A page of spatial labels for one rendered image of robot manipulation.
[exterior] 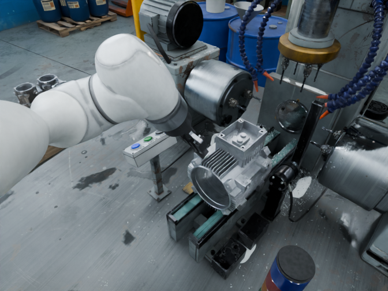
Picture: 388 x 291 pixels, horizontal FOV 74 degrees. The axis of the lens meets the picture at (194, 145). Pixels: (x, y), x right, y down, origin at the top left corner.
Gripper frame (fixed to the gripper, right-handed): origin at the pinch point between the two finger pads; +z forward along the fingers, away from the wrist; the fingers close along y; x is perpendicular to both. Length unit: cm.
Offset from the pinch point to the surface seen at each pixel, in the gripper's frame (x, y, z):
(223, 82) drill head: -28.2, 17.2, 13.0
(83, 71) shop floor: -19, 299, 141
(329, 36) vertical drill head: -49, -11, 1
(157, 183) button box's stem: 17.1, 15.9, 18.2
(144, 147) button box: 9.5, 16.2, -1.0
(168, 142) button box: 3.1, 15.0, 5.7
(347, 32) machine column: -63, -11, 12
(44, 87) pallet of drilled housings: 24, 233, 81
